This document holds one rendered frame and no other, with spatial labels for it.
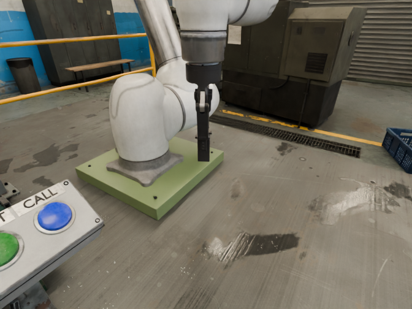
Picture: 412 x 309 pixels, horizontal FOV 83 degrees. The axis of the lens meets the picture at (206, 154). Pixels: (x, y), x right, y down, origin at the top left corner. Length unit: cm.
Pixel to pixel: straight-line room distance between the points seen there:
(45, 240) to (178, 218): 39
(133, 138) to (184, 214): 24
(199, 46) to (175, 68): 30
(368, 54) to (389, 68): 52
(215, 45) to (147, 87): 23
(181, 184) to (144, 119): 21
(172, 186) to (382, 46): 604
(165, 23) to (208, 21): 37
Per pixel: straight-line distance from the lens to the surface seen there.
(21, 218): 30
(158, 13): 83
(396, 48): 642
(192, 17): 47
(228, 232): 59
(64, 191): 31
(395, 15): 640
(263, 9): 59
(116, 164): 76
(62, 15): 576
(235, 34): 358
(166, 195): 63
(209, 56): 47
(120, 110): 63
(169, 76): 76
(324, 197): 76
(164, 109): 65
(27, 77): 551
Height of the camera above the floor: 125
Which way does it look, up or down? 31 degrees down
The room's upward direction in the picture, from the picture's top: straight up
